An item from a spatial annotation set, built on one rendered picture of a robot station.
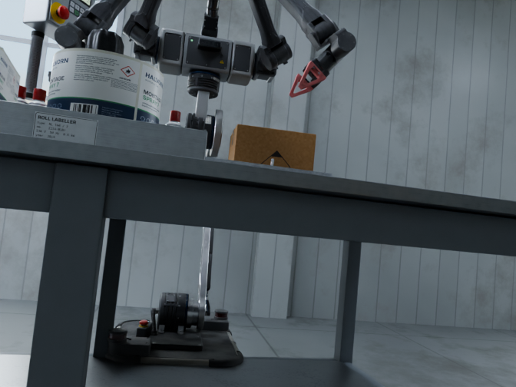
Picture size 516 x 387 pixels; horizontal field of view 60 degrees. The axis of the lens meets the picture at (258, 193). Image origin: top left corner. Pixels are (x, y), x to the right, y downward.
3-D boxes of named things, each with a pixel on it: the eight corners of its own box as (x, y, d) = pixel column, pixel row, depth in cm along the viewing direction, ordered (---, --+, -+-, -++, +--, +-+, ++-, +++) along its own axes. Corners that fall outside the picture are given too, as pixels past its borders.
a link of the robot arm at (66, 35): (108, 38, 129) (83, 19, 128) (102, 20, 118) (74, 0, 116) (83, 70, 127) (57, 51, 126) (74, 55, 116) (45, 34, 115)
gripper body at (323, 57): (311, 61, 130) (328, 44, 131) (300, 71, 140) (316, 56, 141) (325, 77, 131) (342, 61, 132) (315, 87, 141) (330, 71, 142)
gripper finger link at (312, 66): (293, 77, 127) (315, 55, 128) (286, 84, 134) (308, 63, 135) (309, 94, 127) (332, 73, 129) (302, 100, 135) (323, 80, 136)
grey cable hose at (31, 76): (21, 96, 134) (30, 29, 136) (24, 99, 138) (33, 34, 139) (34, 98, 135) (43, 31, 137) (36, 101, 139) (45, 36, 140)
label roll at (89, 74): (126, 136, 72) (136, 49, 73) (17, 129, 76) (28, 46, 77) (170, 157, 92) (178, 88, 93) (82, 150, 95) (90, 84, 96)
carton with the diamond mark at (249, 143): (229, 196, 160) (237, 123, 162) (223, 200, 184) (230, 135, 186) (310, 206, 165) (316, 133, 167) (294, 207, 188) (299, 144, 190)
